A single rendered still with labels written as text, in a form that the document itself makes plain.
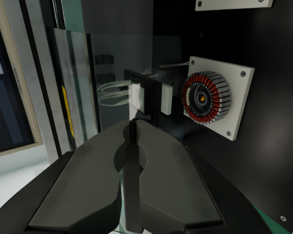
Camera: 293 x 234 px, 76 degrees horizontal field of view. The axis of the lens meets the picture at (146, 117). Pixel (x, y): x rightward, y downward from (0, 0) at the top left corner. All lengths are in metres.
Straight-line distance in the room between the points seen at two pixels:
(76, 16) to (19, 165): 7.83
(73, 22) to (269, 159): 0.42
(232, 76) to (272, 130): 0.12
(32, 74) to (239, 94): 0.36
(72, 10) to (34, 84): 0.14
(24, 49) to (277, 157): 0.46
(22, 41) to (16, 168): 7.87
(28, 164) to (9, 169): 0.56
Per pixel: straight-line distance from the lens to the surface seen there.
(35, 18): 0.36
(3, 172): 8.23
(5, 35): 0.39
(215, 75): 0.40
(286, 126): 0.38
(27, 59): 0.36
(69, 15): 0.36
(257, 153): 0.43
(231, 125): 0.42
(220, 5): 0.42
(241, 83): 0.39
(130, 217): 0.19
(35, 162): 8.10
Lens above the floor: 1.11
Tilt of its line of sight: 29 degrees down
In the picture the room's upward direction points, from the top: 105 degrees counter-clockwise
